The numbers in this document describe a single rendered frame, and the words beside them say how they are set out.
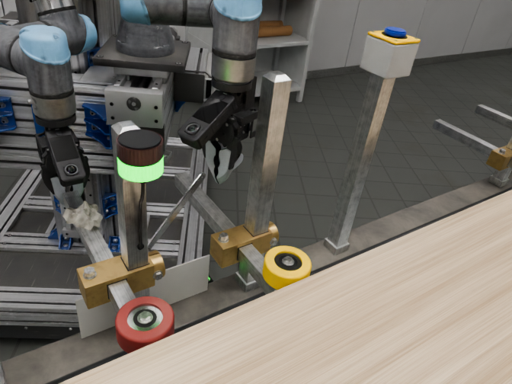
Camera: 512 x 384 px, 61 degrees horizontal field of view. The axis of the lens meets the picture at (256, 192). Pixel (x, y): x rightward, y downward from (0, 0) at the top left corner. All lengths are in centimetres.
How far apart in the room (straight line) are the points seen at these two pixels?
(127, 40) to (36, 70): 39
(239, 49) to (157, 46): 49
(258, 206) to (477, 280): 40
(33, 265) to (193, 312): 99
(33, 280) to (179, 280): 93
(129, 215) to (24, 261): 117
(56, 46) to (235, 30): 31
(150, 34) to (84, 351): 74
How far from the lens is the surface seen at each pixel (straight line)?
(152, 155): 58
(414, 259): 84
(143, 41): 118
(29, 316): 167
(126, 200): 67
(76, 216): 89
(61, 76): 86
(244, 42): 74
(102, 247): 83
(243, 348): 62
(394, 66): 87
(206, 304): 93
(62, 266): 178
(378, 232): 122
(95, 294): 76
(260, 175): 78
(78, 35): 100
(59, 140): 90
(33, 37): 84
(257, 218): 84
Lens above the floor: 140
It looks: 34 degrees down
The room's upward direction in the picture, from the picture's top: 8 degrees clockwise
